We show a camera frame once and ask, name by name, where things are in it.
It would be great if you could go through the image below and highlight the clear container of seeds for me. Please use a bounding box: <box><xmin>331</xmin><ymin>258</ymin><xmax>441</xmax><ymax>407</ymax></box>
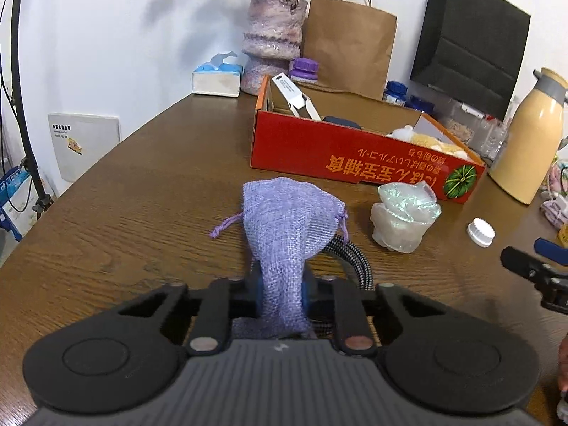
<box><xmin>437</xmin><ymin>98</ymin><xmax>486</xmax><ymax>145</ymax></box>

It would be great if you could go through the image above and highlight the white ribbed bottle cap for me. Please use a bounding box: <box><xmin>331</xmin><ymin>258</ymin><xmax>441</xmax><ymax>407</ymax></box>
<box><xmin>466</xmin><ymin>217</ymin><xmax>496</xmax><ymax>248</ymax></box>

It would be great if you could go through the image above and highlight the black lamp stand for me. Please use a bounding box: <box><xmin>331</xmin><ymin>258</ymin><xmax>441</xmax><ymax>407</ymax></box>
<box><xmin>0</xmin><ymin>0</ymin><xmax>55</xmax><ymax>220</ymax></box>

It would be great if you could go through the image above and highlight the pink mottled ceramic vase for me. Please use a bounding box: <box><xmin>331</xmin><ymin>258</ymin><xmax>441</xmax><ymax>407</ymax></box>
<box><xmin>241</xmin><ymin>0</ymin><xmax>309</xmax><ymax>96</ymax></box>

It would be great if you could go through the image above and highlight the cream thermos bottle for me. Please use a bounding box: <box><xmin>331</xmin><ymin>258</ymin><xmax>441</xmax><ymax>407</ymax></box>
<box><xmin>488</xmin><ymin>67</ymin><xmax>568</xmax><ymax>206</ymax></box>

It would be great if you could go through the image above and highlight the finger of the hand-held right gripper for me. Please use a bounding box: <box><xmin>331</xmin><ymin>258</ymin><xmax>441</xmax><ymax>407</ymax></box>
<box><xmin>501</xmin><ymin>247</ymin><xmax>553</xmax><ymax>281</ymax></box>
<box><xmin>534</xmin><ymin>237</ymin><xmax>568</xmax><ymax>262</ymax></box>

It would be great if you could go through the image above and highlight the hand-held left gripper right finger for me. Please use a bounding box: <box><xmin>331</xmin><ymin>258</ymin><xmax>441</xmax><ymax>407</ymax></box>
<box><xmin>304</xmin><ymin>275</ymin><xmax>449</xmax><ymax>358</ymax></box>

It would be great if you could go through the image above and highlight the brown paper bag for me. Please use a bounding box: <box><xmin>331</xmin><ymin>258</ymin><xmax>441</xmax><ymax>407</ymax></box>
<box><xmin>302</xmin><ymin>0</ymin><xmax>399</xmax><ymax>100</ymax></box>

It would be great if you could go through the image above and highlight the black paper bag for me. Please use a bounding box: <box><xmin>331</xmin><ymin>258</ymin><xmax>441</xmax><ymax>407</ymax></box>
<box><xmin>409</xmin><ymin>0</ymin><xmax>532</xmax><ymax>121</ymax></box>

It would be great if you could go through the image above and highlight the blue jar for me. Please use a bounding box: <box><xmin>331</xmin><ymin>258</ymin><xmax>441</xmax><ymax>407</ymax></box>
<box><xmin>406</xmin><ymin>94</ymin><xmax>436</xmax><ymax>116</ymax></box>

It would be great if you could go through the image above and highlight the purple-lid bottle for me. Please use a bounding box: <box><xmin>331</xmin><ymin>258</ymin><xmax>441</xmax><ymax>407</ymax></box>
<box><xmin>288</xmin><ymin>57</ymin><xmax>319</xmax><ymax>85</ymax></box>

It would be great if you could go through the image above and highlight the iridescent translucent cup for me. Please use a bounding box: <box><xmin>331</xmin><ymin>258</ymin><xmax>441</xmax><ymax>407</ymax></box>
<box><xmin>370</xmin><ymin>182</ymin><xmax>442</xmax><ymax>253</ymax></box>

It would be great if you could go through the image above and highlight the pink cord bundle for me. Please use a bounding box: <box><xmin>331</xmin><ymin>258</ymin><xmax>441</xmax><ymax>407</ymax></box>
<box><xmin>539</xmin><ymin>160</ymin><xmax>568</xmax><ymax>231</ymax></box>

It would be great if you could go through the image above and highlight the dark blue object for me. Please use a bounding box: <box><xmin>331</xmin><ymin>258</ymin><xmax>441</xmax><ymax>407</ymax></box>
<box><xmin>322</xmin><ymin>115</ymin><xmax>362</xmax><ymax>130</ymax></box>

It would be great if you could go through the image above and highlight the person's right hand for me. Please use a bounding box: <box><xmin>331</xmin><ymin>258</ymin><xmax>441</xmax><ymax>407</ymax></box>
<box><xmin>557</xmin><ymin>335</ymin><xmax>568</xmax><ymax>393</ymax></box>

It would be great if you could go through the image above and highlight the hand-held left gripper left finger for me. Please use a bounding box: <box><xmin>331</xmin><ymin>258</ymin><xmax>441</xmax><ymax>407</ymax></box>
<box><xmin>116</xmin><ymin>275</ymin><xmax>262</xmax><ymax>358</ymax></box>

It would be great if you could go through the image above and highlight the purple mesh drawstring pouch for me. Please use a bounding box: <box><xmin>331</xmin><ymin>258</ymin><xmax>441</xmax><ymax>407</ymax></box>
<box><xmin>209</xmin><ymin>177</ymin><xmax>347</xmax><ymax>340</ymax></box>

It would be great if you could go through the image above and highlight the white flat package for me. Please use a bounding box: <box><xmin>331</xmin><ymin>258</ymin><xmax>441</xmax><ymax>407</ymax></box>
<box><xmin>272</xmin><ymin>72</ymin><xmax>322</xmax><ymax>121</ymax></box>

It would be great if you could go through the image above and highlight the white bottle with blue lid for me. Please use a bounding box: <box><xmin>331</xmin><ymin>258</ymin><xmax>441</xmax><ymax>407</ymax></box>
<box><xmin>382</xmin><ymin>81</ymin><xmax>406</xmax><ymax>107</ymax></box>

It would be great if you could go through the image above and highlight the blue and white tissue box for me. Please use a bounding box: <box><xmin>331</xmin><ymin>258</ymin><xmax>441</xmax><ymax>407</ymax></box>
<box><xmin>192</xmin><ymin>51</ymin><xmax>244</xmax><ymax>97</ymax></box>

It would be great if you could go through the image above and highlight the black and white braided cable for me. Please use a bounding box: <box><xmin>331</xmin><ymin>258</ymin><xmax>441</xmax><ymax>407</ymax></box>
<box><xmin>306</xmin><ymin>235</ymin><xmax>369</xmax><ymax>333</ymax></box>

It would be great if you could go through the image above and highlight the white and yellow plush toy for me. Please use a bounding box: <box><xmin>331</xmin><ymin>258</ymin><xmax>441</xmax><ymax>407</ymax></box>
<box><xmin>385</xmin><ymin>125</ymin><xmax>471</xmax><ymax>159</ymax></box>

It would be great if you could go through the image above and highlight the blue and white carton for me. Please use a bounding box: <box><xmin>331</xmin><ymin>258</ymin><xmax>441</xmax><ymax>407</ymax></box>
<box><xmin>0</xmin><ymin>166</ymin><xmax>34</xmax><ymax>241</ymax></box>

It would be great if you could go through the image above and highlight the red and white cardboard box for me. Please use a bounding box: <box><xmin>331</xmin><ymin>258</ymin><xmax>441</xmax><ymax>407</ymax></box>
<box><xmin>250</xmin><ymin>74</ymin><xmax>487</xmax><ymax>205</ymax></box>

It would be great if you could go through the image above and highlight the clear plastic bottle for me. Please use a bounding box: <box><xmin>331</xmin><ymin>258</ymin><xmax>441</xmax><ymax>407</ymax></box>
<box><xmin>470</xmin><ymin>95</ymin><xmax>520</xmax><ymax>160</ymax></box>

